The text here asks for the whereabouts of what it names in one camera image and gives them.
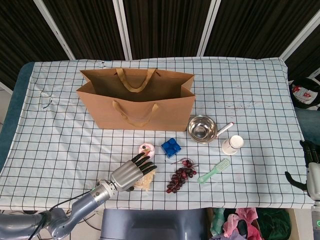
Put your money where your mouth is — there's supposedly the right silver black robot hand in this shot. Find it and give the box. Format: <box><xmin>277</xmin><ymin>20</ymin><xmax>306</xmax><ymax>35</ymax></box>
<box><xmin>284</xmin><ymin>139</ymin><xmax>320</xmax><ymax>201</ymax></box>

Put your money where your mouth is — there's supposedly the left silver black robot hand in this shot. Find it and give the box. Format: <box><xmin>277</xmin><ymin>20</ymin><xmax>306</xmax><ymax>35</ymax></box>
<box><xmin>109</xmin><ymin>152</ymin><xmax>158</xmax><ymax>193</ymax></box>

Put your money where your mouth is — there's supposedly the pink frosted donut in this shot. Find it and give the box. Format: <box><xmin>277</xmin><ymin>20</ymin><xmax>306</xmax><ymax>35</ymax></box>
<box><xmin>138</xmin><ymin>142</ymin><xmax>156</xmax><ymax>159</ymax></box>

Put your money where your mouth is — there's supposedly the purple grape bunch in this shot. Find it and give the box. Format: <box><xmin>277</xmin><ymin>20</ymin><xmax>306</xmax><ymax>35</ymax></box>
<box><xmin>166</xmin><ymin>157</ymin><xmax>198</xmax><ymax>195</ymax></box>

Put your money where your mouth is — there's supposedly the brown paper bag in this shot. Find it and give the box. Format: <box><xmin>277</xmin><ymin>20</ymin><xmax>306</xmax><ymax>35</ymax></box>
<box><xmin>76</xmin><ymin>67</ymin><xmax>196</xmax><ymax>132</ymax></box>

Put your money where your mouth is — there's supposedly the blue toy brick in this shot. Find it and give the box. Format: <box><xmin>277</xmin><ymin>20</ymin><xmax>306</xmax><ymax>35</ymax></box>
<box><xmin>160</xmin><ymin>137</ymin><xmax>183</xmax><ymax>159</ymax></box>

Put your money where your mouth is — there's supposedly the cardboard box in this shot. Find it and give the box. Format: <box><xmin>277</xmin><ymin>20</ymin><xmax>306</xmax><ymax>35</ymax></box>
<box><xmin>206</xmin><ymin>207</ymin><xmax>301</xmax><ymax>240</ymax></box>

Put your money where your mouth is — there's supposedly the grey-blue robot torso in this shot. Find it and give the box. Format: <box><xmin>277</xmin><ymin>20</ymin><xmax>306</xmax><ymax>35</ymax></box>
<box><xmin>99</xmin><ymin>208</ymin><xmax>210</xmax><ymax>240</ymax></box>

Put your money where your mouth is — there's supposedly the pile of colourful clothes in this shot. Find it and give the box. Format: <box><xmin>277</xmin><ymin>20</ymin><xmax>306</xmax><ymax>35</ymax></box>
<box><xmin>209</xmin><ymin>206</ymin><xmax>292</xmax><ymax>240</ymax></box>

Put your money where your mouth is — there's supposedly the white paper cup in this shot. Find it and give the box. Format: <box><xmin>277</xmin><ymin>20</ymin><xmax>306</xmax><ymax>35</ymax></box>
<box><xmin>221</xmin><ymin>134</ymin><xmax>245</xmax><ymax>156</ymax></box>

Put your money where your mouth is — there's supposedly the steel bowl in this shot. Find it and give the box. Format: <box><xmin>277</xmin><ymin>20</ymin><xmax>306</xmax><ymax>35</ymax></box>
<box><xmin>187</xmin><ymin>114</ymin><xmax>219</xmax><ymax>145</ymax></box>

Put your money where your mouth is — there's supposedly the green plastic brush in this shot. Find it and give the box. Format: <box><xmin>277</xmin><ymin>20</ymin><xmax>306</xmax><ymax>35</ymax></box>
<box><xmin>197</xmin><ymin>158</ymin><xmax>231</xmax><ymax>185</ymax></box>

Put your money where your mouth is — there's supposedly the checkered white tablecloth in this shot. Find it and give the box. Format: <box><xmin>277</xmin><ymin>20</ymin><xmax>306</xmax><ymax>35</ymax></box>
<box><xmin>0</xmin><ymin>56</ymin><xmax>320</xmax><ymax>210</ymax></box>

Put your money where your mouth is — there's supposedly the white marker red cap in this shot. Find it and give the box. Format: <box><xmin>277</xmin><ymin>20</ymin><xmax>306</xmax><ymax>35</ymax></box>
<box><xmin>216</xmin><ymin>121</ymin><xmax>235</xmax><ymax>138</ymax></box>

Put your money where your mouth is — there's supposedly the teal table pad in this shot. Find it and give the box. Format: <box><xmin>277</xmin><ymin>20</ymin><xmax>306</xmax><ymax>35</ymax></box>
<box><xmin>0</xmin><ymin>61</ymin><xmax>35</xmax><ymax>171</ymax></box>

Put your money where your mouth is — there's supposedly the dark room divider screen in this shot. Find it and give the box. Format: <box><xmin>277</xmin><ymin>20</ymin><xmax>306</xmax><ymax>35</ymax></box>
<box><xmin>0</xmin><ymin>0</ymin><xmax>320</xmax><ymax>90</ymax></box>

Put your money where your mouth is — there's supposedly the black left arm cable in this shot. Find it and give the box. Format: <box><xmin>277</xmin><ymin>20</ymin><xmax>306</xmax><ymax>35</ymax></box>
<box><xmin>28</xmin><ymin>188</ymin><xmax>99</xmax><ymax>240</ymax></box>

